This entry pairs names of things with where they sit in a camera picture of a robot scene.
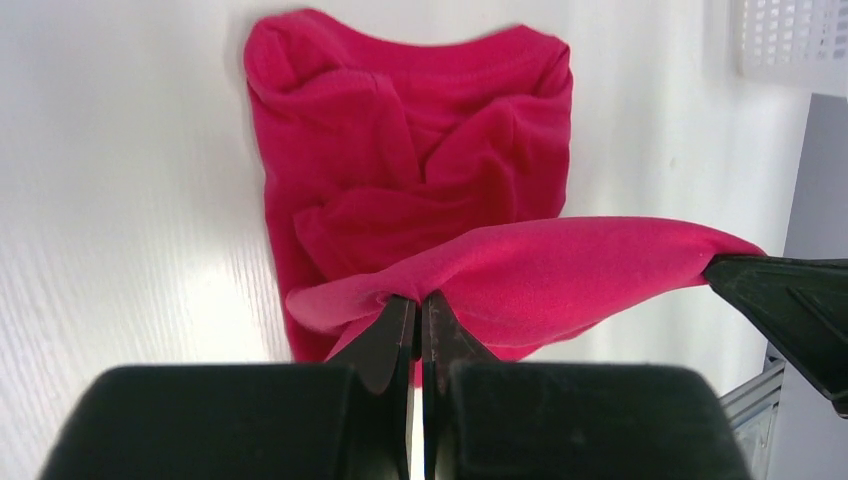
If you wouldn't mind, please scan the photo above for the pink t shirt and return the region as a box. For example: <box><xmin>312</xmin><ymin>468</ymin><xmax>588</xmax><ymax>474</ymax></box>
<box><xmin>243</xmin><ymin>8</ymin><xmax>761</xmax><ymax>363</ymax></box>

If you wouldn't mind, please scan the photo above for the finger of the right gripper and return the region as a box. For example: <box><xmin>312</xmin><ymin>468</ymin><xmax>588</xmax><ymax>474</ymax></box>
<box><xmin>703</xmin><ymin>255</ymin><xmax>847</xmax><ymax>418</ymax></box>

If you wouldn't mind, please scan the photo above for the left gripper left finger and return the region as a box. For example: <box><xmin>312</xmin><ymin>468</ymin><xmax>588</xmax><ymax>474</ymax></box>
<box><xmin>330</xmin><ymin>296</ymin><xmax>417</xmax><ymax>479</ymax></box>

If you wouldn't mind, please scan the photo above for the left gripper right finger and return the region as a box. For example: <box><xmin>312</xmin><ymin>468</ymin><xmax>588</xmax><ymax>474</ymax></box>
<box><xmin>421</xmin><ymin>290</ymin><xmax>498</xmax><ymax>479</ymax></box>

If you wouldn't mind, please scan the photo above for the aluminium frame rail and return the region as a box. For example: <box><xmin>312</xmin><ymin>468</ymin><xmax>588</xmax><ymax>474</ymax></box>
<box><xmin>720</xmin><ymin>357</ymin><xmax>785</xmax><ymax>480</ymax></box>

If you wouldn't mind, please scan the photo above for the white plastic basket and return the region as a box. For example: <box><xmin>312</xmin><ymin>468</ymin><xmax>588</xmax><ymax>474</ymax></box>
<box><xmin>731</xmin><ymin>0</ymin><xmax>847</xmax><ymax>97</ymax></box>

